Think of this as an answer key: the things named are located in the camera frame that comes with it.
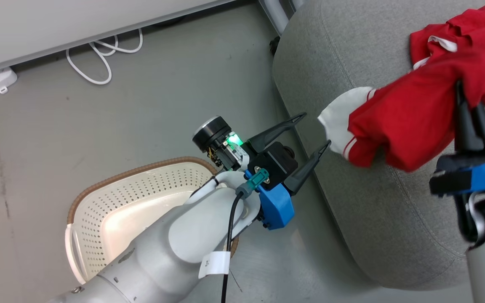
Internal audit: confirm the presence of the cream perforated laundry basket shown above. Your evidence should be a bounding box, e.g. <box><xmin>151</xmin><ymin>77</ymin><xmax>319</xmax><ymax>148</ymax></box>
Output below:
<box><xmin>65</xmin><ymin>157</ymin><xmax>240</xmax><ymax>285</ymax></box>

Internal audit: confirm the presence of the white looped cable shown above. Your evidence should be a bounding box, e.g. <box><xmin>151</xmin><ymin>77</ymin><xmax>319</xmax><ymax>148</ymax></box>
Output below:
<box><xmin>66</xmin><ymin>28</ymin><xmax>144</xmax><ymax>85</ymax></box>

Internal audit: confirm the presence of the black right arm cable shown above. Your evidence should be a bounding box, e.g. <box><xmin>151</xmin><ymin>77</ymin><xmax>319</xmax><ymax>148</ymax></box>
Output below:
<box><xmin>455</xmin><ymin>194</ymin><xmax>485</xmax><ymax>244</ymax></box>

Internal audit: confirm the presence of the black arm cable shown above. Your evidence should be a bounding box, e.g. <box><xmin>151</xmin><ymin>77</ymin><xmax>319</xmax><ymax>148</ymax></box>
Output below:
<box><xmin>455</xmin><ymin>194</ymin><xmax>485</xmax><ymax>244</ymax></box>
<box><xmin>220</xmin><ymin>167</ymin><xmax>271</xmax><ymax>303</ymax></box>

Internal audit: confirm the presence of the left gripper black green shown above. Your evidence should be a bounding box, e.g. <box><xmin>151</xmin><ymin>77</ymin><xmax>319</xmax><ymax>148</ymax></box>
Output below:
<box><xmin>192</xmin><ymin>112</ymin><xmax>332</xmax><ymax>196</ymax></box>

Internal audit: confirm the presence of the grey partition post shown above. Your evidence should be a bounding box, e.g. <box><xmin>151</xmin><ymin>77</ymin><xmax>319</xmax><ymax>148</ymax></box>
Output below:
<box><xmin>259</xmin><ymin>0</ymin><xmax>290</xmax><ymax>35</ymax></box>

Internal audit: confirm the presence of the white partition panel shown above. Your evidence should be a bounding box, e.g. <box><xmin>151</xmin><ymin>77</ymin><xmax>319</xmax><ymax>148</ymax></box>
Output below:
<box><xmin>0</xmin><ymin>0</ymin><xmax>237</xmax><ymax>77</ymax></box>

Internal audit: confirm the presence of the blue left camera mount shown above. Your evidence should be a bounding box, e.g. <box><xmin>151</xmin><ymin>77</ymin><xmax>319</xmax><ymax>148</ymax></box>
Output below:
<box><xmin>244</xmin><ymin>168</ymin><xmax>296</xmax><ymax>230</ymax></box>

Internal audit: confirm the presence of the grey fabric sofa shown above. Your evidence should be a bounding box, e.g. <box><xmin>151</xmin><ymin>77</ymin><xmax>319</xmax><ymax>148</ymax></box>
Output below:
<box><xmin>272</xmin><ymin>0</ymin><xmax>485</xmax><ymax>291</ymax></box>

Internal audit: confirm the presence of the red and white jersey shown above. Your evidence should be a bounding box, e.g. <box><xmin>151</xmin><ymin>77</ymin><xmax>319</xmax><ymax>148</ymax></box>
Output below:
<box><xmin>317</xmin><ymin>0</ymin><xmax>485</xmax><ymax>173</ymax></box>

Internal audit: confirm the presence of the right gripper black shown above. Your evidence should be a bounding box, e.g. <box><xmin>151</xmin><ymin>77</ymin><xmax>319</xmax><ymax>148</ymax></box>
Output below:
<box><xmin>429</xmin><ymin>80</ymin><xmax>485</xmax><ymax>197</ymax></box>

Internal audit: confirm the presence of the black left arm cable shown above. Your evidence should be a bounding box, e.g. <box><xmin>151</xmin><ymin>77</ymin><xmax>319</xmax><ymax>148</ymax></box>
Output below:
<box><xmin>220</xmin><ymin>167</ymin><xmax>271</xmax><ymax>303</ymax></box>

